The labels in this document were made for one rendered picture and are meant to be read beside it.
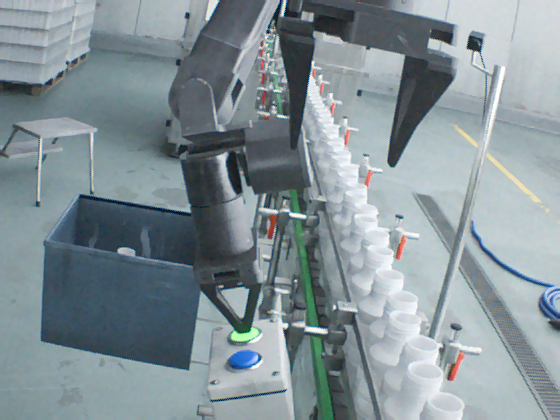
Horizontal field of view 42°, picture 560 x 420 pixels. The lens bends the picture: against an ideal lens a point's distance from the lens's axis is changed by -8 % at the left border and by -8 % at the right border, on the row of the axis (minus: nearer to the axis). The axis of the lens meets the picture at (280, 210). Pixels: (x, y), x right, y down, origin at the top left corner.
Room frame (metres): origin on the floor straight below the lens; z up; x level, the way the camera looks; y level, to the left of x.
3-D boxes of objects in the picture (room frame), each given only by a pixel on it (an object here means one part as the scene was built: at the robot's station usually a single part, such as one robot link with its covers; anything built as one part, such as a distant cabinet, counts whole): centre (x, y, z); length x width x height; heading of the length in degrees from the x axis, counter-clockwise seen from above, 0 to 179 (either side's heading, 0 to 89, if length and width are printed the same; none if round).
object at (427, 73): (0.48, -0.05, 1.44); 0.07 x 0.07 x 0.09; 5
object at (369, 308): (0.89, -0.15, 1.08); 0.06 x 0.06 x 0.17
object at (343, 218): (1.22, -0.12, 1.08); 0.06 x 0.06 x 0.17
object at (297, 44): (0.48, -0.01, 1.44); 0.07 x 0.07 x 0.09; 5
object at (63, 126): (4.32, 1.49, 0.21); 0.61 x 0.47 x 0.41; 58
